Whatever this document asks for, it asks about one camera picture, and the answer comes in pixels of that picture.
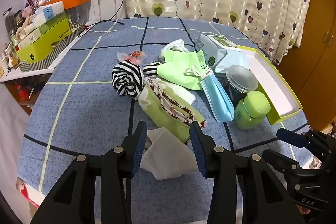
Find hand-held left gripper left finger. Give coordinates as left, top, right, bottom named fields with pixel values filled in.
left=30, top=121, right=148, bottom=224

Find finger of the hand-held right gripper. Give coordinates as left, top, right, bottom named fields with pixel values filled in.
left=262, top=148, right=302, bottom=177
left=276, top=128, right=311, bottom=148

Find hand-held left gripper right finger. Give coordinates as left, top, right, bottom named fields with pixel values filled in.
left=189, top=121, right=306, bottom=224

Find white ribbed sock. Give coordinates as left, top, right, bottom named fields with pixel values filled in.
left=139, top=127, right=200, bottom=180

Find green towel with brown pattern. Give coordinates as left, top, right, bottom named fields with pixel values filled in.
left=139, top=78, right=208, bottom=146

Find green-edged white box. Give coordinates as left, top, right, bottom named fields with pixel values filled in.
left=236, top=45, right=303, bottom=125

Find blue face masks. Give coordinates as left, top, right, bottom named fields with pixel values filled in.
left=186, top=64, right=235, bottom=123

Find black white striped sock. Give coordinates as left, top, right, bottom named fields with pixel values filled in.
left=142, top=61, right=161, bottom=78
left=112, top=61, right=144, bottom=100

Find light green cloth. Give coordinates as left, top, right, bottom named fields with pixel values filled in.
left=157, top=50, right=210, bottom=90

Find orange snack packet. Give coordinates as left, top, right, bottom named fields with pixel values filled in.
left=117, top=50, right=147, bottom=63

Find green jar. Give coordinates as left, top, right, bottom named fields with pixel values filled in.
left=234, top=91, right=271, bottom=130

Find blue checked bed sheet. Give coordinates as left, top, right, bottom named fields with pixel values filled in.
left=17, top=17, right=310, bottom=224

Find wooden wardrobe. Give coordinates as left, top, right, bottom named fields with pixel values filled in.
left=273, top=0, right=336, bottom=132

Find light blue wet wipes pack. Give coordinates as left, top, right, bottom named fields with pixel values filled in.
left=196, top=34, right=249, bottom=73

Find white sock with green trim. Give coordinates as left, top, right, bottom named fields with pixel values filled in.
left=159, top=39, right=189, bottom=60

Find red items under shelf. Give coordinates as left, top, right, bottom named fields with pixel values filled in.
left=14, top=84, right=34, bottom=101

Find striped storage box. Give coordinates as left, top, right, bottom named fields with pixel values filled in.
left=20, top=23, right=84, bottom=72

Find white shelf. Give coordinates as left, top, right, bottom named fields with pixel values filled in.
left=0, top=21, right=105, bottom=83

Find green cardboard box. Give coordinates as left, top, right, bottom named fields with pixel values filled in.
left=16, top=17, right=72, bottom=64

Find clear storage box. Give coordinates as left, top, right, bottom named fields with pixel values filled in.
left=64, top=2, right=91, bottom=26

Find white and green flat box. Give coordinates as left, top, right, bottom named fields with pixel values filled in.
left=16, top=12, right=68, bottom=50

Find white tissue pack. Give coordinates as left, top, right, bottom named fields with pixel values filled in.
left=31, top=1, right=66, bottom=26

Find dark glass jar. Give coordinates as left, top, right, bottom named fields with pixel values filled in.
left=3, top=7, right=16, bottom=38

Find black cable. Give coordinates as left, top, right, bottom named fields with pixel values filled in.
left=78, top=0, right=125, bottom=38

